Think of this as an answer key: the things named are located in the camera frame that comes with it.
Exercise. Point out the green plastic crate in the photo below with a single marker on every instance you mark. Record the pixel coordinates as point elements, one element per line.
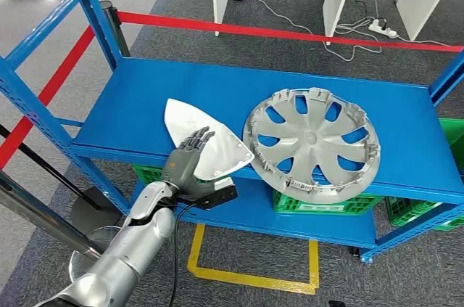
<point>362,206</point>
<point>145,175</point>
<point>451,225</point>
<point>453,136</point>

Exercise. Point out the white triangular panel part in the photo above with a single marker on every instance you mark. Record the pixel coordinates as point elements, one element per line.
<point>225,156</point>

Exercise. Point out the silver wheel hubcap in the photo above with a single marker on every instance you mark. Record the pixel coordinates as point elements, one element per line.
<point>311,139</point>

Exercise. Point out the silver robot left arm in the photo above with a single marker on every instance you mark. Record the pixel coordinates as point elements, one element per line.
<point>119,256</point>

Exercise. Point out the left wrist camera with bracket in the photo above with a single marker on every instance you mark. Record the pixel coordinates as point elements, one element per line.
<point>221,196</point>

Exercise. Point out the black robot foot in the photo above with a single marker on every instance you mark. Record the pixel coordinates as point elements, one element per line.
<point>336,304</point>

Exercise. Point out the blue metal shelf rack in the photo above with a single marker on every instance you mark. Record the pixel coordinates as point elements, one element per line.
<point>181,88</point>

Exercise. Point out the steel stanchion post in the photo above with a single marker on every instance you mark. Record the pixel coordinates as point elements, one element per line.
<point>43,218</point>

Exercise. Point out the white power strip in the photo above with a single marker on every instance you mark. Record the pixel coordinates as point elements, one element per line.
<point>384,30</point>

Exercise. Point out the thin black pole with base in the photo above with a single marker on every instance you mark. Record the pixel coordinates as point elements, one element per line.
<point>96,211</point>

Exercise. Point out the black-topped stanchion post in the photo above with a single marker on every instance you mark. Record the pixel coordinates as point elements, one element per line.
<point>112,26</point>

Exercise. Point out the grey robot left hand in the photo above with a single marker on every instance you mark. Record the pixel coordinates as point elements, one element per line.
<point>181,170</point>

